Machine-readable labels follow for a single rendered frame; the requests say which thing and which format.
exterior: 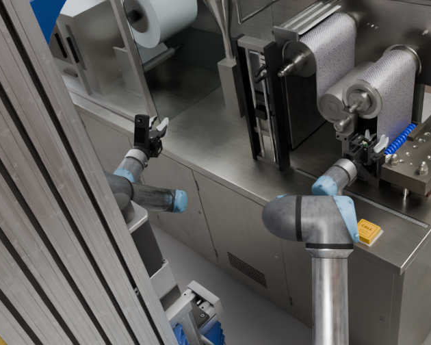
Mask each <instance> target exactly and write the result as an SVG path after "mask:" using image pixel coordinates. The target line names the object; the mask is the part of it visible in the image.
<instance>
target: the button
mask: <svg viewBox="0 0 431 345"><path fill-rule="evenodd" d="M357 226H358V235H359V240H361V241H363V242H365V243H367V244H370V243H371V242H372V241H373V240H374V238H375V237H376V236H377V235H378V234H379V233H380V227H379V226H377V225H374V224H372V223H370V222H368V221H366V220H363V219H362V220H361V221H360V222H359V223H358V224H357Z"/></svg>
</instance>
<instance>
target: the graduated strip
mask: <svg viewBox="0 0 431 345"><path fill-rule="evenodd" d="M294 171H295V172H297V173H300V174H301V175H304V176H306V177H309V178H311V179H314V180H316V181H317V179H318V178H319V177H317V176H315V175H312V174H311V173H309V172H306V171H304V170H301V169H299V168H296V169H295V170H294ZM343 192H344V193H346V194H348V195H350V196H353V197H355V198H357V199H360V200H362V201H364V202H366V203H369V204H371V205H373V206H375V207H378V208H380V209H383V210H384V211H387V212H389V213H391V214H394V215H396V216H399V217H400V218H403V219H405V220H408V221H410V222H413V223H415V224H416V225H419V226H421V227H424V228H426V229H427V228H428V227H429V226H430V225H429V224H427V223H425V222H422V221H420V220H417V219H416V218H413V217H411V216H408V215H406V214H403V213H402V212H399V211H397V210H395V209H392V208H390V207H387V206H386V205H383V204H381V203H378V202H376V201H373V200H371V199H369V198H367V197H364V196H362V195H360V194H357V193H355V192H353V191H350V190H348V189H345V188H343Z"/></svg>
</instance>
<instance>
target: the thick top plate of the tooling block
mask: <svg viewBox="0 0 431 345"><path fill-rule="evenodd" d="M423 123H425V124H426V128H425V129H424V130H423V131H422V132H421V133H420V134H419V136H418V137H417V138H416V139H415V140H414V141H410V140H406V141H405V142H404V143H403V144H402V146H401V147H400V148H399V149H398V150H397V151H396V152H395V153H396V154H397V155H398V157H399V160H400V165H399V166H398V167H397V168H392V167H390V166H389V163H386V162H385V163H384V164H383V165H382V168H381V179H383V180H385V181H388V182H390V183H393V184H395V185H397V186H400V187H403V188H406V189H407V190H410V191H413V192H416V193H417V194H421V195H423V196H425V195H426V194H427V193H428V192H429V191H430V189H431V115H430V116H429V117H428V118H427V119H426V120H425V121H424V122H423ZM422 161H425V162H426V163H427V165H428V166H427V167H428V174H427V175H426V176H420V175H418V174H417V173H416V171H417V167H418V166H419V163H420V162H422Z"/></svg>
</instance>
